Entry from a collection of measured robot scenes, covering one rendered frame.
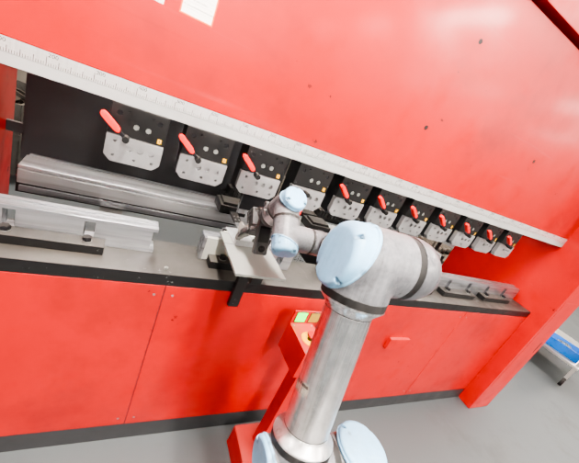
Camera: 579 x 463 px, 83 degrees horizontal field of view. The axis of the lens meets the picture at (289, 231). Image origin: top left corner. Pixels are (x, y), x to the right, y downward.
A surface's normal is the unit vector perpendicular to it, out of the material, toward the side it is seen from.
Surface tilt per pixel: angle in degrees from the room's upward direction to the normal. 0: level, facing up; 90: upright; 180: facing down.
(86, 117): 90
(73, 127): 90
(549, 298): 90
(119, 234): 90
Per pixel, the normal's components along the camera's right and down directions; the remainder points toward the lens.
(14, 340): 0.35, 0.50
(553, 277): -0.86, -0.17
